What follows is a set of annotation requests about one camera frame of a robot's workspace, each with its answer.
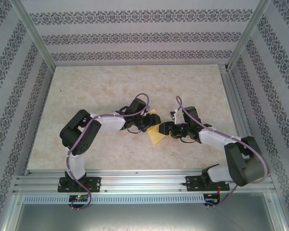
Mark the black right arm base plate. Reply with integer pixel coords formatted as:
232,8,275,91
185,175,230,193

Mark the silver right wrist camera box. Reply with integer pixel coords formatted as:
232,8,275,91
170,109,184,124

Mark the yellow square paper sheet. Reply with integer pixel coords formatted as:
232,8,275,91
145,108,168,146

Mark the aluminium frame post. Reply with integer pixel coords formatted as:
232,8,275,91
227,0,273,71
13,0,56,70

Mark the grey metal sheet tray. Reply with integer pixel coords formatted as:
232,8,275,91
0,193,289,231

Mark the aluminium side rail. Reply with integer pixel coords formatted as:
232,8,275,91
218,64,263,173

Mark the slotted metal cable duct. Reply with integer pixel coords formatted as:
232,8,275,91
23,194,206,205

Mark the aluminium mounting rail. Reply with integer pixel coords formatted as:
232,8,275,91
13,168,276,195

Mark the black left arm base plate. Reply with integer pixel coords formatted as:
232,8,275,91
58,177,102,193

